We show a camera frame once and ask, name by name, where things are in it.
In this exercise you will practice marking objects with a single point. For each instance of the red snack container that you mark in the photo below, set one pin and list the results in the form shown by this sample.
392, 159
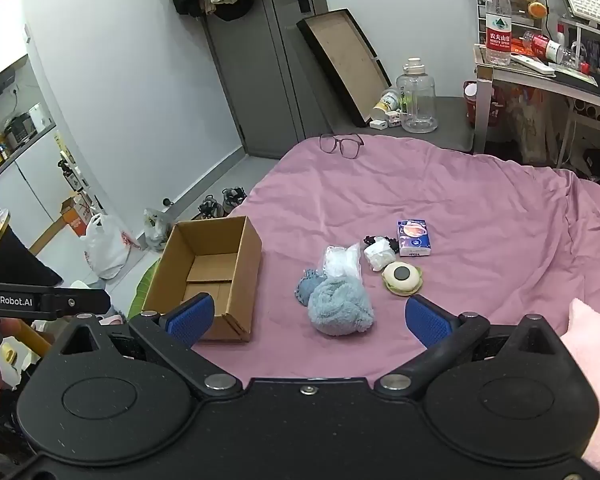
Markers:
472, 105

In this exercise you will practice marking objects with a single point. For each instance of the cream round plush toy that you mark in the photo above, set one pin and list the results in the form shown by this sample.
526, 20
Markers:
402, 277

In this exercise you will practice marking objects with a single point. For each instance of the white cabinet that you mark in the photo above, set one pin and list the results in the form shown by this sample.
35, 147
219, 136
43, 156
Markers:
40, 185

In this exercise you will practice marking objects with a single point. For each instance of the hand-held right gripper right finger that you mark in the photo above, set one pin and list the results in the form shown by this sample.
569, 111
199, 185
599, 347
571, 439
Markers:
427, 322

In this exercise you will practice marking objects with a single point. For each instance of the white desk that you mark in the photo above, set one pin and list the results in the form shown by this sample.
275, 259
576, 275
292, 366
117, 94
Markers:
525, 80

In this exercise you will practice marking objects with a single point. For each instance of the dark cloth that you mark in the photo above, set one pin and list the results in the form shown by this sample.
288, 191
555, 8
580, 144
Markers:
25, 260

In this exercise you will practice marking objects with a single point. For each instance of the white plastic bag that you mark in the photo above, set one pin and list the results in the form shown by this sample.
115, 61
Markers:
105, 252

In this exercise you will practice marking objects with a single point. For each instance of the white supplement bottle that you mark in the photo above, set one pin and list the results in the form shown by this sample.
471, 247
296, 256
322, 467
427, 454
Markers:
386, 101

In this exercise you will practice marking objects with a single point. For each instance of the white remote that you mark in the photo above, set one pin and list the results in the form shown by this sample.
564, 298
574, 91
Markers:
532, 63

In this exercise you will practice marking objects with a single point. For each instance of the clear plastic bag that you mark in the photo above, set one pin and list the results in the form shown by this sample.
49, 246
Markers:
341, 260

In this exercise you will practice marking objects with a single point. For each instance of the grey sneaker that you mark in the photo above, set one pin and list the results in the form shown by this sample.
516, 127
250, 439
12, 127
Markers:
210, 207
234, 196

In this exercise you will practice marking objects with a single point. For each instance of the small clear packet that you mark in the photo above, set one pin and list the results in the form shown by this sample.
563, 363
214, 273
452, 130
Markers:
379, 256

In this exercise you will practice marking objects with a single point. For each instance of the white drawer organizer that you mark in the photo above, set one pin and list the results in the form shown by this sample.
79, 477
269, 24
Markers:
525, 25

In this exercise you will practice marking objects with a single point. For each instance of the grey bedside table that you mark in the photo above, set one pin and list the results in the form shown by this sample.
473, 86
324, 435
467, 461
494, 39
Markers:
450, 120

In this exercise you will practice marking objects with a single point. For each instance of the red label water bottle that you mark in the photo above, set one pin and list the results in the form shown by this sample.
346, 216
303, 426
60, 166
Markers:
498, 22

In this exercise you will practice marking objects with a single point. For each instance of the blue tissue packet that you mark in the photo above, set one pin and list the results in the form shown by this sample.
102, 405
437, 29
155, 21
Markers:
414, 237

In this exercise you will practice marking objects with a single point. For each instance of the orange cardboard box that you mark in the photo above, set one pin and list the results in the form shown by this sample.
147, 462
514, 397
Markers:
76, 219

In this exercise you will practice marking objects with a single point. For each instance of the clear water jug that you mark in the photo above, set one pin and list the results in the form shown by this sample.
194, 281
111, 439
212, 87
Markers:
419, 102

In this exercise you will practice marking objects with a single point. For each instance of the grey door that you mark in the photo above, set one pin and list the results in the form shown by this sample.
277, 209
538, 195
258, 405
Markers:
260, 70

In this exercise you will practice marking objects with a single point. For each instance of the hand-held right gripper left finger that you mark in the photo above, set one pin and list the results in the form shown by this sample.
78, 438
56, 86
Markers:
190, 317

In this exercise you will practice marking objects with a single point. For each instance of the dark-rimmed glasses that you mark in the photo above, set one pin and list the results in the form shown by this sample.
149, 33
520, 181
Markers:
341, 142

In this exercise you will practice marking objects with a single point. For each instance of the grey plastic bag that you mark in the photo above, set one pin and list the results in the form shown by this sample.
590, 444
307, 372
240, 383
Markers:
155, 227

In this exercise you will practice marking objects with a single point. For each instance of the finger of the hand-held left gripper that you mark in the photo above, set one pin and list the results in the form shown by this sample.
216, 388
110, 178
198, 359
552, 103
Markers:
82, 302

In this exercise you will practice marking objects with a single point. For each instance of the white charger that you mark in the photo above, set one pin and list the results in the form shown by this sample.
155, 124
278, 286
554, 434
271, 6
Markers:
378, 124

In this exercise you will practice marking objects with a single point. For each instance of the green printed mat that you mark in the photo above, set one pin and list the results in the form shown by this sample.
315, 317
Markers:
145, 285

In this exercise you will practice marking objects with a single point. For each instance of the grey-blue fluffy plush toy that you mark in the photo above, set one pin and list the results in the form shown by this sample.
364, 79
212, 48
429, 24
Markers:
340, 310

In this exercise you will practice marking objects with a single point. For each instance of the pink plush toy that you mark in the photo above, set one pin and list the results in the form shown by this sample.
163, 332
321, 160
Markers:
592, 360

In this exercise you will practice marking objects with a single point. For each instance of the black picture frame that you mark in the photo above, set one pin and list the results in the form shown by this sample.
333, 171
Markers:
342, 67

